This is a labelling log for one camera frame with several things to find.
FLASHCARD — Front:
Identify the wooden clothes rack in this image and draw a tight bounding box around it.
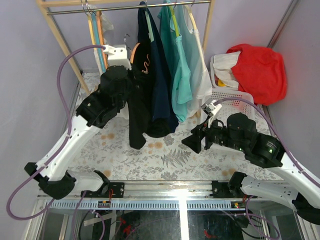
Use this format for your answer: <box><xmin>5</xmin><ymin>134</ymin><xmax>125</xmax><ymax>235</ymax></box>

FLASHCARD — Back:
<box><xmin>35</xmin><ymin>0</ymin><xmax>217</xmax><ymax>96</ymax></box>

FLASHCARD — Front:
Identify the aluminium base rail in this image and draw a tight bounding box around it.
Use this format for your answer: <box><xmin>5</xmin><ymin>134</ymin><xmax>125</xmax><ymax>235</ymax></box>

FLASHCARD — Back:
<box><xmin>51</xmin><ymin>180</ymin><xmax>247</xmax><ymax>211</ymax></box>

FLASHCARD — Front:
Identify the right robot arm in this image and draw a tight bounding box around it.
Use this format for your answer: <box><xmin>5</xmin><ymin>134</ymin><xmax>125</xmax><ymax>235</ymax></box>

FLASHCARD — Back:
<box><xmin>181</xmin><ymin>112</ymin><xmax>320</xmax><ymax>225</ymax></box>

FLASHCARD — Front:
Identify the mint green hanger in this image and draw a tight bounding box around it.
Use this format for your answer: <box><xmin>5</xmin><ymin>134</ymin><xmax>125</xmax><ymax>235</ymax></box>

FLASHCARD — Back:
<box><xmin>144</xmin><ymin>0</ymin><xmax>154</xmax><ymax>43</ymax></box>

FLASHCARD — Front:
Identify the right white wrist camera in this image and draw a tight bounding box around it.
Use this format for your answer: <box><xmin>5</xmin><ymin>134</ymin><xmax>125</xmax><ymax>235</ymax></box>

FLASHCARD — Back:
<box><xmin>201</xmin><ymin>99</ymin><xmax>222</xmax><ymax>128</ymax></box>

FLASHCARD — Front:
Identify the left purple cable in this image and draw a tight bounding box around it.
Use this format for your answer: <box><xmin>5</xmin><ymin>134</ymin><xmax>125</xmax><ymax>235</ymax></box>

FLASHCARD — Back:
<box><xmin>6</xmin><ymin>44</ymin><xmax>107</xmax><ymax>221</ymax></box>

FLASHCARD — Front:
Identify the pale yellow hanger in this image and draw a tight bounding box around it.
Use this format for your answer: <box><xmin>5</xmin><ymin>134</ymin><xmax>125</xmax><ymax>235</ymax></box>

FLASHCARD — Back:
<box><xmin>81</xmin><ymin>1</ymin><xmax>96</xmax><ymax>45</ymax></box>

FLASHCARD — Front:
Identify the white plastic laundry basket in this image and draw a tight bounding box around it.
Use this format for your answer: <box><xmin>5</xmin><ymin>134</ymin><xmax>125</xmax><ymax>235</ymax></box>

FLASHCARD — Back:
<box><xmin>200</xmin><ymin>87</ymin><xmax>255</xmax><ymax>124</ymax></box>

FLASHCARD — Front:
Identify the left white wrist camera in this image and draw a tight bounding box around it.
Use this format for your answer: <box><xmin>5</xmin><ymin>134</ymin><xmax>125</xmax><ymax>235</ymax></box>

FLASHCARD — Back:
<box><xmin>103</xmin><ymin>44</ymin><xmax>132</xmax><ymax>70</ymax></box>

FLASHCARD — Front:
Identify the black t shirt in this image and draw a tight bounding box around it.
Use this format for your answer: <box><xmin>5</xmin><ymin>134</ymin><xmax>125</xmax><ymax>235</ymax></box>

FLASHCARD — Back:
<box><xmin>123</xmin><ymin>41</ymin><xmax>155</xmax><ymax>150</ymax></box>

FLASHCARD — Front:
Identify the orange hanger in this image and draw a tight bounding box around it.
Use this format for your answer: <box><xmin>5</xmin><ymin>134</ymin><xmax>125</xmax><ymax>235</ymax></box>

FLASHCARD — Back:
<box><xmin>124</xmin><ymin>33</ymin><xmax>151</xmax><ymax>74</ymax></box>
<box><xmin>96</xmin><ymin>11</ymin><xmax>108</xmax><ymax>73</ymax></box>

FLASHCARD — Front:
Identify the white crumpled cloth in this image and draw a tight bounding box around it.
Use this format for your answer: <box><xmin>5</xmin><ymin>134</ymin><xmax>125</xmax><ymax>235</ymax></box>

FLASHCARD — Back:
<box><xmin>210</xmin><ymin>51</ymin><xmax>241</xmax><ymax>90</ymax></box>

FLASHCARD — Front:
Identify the pale blue hanging t shirt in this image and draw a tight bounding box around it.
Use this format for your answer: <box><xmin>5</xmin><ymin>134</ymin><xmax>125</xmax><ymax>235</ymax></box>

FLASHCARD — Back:
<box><xmin>175</xmin><ymin>5</ymin><xmax>213</xmax><ymax>118</ymax></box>

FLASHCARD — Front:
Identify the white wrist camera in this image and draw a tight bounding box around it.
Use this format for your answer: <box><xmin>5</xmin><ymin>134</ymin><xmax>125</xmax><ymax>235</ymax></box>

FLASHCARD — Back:
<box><xmin>103</xmin><ymin>44</ymin><xmax>132</xmax><ymax>70</ymax></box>
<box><xmin>201</xmin><ymin>99</ymin><xmax>222</xmax><ymax>128</ymax></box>

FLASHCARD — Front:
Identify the teal hanging t shirt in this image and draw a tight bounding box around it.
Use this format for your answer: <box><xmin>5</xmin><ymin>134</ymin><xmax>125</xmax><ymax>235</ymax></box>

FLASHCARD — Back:
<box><xmin>158</xmin><ymin>6</ymin><xmax>193</xmax><ymax>122</ymax></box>

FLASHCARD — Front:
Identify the white hanging t shirt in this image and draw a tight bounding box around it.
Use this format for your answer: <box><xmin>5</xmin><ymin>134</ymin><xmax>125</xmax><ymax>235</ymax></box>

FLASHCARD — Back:
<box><xmin>88</xmin><ymin>3</ymin><xmax>115</xmax><ymax>73</ymax></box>

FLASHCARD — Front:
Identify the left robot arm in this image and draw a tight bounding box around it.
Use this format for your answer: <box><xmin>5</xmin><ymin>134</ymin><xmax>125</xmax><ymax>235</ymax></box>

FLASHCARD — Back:
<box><xmin>24</xmin><ymin>65</ymin><xmax>134</xmax><ymax>200</ymax></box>

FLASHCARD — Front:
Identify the navy hanging t shirt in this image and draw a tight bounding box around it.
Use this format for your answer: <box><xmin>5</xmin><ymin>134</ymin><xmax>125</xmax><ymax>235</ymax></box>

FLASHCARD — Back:
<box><xmin>137</xmin><ymin>8</ymin><xmax>179</xmax><ymax>135</ymax></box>

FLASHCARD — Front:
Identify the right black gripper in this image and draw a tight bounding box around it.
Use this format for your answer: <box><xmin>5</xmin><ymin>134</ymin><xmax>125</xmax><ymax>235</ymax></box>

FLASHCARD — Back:
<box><xmin>180</xmin><ymin>114</ymin><xmax>247</xmax><ymax>154</ymax></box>

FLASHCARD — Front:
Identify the red cloth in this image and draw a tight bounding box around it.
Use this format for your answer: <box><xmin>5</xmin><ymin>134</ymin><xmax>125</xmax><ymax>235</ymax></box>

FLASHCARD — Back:
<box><xmin>226</xmin><ymin>43</ymin><xmax>288</xmax><ymax>106</ymax></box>

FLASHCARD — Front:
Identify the blue hanger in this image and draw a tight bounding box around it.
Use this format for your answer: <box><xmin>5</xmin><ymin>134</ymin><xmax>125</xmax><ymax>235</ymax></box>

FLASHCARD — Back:
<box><xmin>85</xmin><ymin>0</ymin><xmax>104</xmax><ymax>75</ymax></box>

